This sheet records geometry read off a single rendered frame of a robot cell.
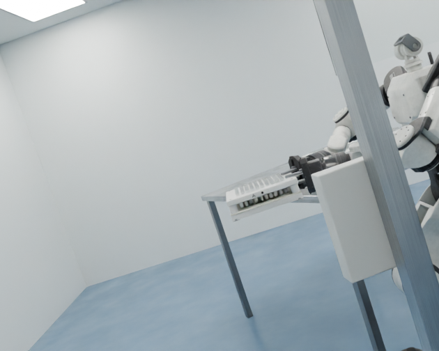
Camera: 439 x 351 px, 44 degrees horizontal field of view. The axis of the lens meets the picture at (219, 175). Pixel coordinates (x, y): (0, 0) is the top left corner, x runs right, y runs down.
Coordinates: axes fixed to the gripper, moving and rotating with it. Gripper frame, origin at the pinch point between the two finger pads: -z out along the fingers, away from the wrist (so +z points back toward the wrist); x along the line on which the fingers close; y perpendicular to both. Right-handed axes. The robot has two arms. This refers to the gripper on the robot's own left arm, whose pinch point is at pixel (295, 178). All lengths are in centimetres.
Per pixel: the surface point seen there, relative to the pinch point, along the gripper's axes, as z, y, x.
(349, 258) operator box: 9, -62, 12
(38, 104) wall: -268, 396, -105
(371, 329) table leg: 11, 49, 80
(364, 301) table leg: 11, 49, 67
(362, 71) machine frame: 23, -65, -27
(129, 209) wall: -207, 402, 38
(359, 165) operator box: 17, -60, -7
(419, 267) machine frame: 23, -64, 17
